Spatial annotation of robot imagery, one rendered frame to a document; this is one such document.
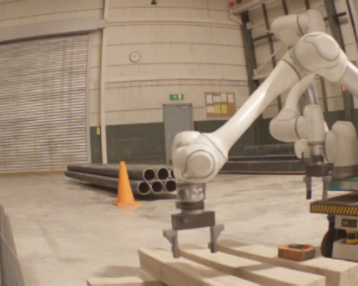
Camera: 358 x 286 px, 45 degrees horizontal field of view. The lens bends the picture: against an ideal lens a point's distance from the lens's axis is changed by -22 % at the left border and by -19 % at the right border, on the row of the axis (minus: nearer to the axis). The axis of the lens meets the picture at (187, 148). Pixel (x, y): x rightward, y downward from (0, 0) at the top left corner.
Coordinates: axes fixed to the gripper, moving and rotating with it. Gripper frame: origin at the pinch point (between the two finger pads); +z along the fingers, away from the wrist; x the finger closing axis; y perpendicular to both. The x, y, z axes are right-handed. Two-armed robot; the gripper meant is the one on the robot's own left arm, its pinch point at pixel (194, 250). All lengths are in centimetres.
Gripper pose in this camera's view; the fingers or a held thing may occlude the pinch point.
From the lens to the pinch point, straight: 167.8
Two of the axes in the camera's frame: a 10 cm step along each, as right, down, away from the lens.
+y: 3.8, -0.2, -9.2
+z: 0.6, 10.0, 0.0
